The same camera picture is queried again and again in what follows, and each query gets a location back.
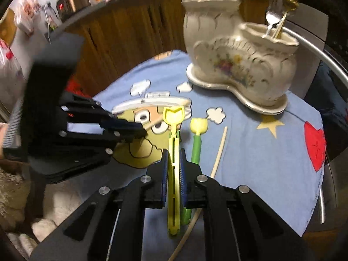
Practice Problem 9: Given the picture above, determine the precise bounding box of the wooden chopstick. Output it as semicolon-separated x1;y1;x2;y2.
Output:
167;125;228;261
143;117;163;131

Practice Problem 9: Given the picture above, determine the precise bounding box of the yellow plastic fork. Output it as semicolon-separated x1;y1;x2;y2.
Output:
163;105;185;236

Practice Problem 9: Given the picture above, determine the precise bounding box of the silver steel fork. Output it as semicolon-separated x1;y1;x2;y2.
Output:
265;0;283;39

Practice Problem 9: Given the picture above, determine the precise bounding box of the gold fork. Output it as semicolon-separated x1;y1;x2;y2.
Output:
272;0;298;40

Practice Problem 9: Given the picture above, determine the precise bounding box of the wooden kitchen cabinet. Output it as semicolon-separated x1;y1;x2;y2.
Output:
50;0;278;99

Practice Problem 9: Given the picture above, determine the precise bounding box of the person's left hand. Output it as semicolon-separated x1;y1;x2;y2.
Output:
0;123;8;160

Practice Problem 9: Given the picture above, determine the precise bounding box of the wooden chopstick on cloth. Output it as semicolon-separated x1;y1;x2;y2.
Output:
167;125;228;261

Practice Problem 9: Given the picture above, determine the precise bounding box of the red plastic bag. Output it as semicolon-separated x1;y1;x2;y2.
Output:
65;76;90;98

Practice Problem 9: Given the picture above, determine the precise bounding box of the green yellow plastic spoon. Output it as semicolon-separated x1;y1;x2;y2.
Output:
181;118;208;225

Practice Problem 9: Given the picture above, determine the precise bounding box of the blue cartoon tablecloth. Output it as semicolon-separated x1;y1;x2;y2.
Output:
73;50;326;236

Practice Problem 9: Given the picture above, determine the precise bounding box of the brown rice cooker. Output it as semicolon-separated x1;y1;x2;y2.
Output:
56;0;91;22

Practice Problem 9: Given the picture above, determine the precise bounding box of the cream ceramic utensil holder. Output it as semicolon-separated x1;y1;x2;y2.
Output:
182;0;299;115

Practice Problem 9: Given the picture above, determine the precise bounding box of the chrome oven handle rail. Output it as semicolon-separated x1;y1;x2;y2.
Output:
283;27;347;224

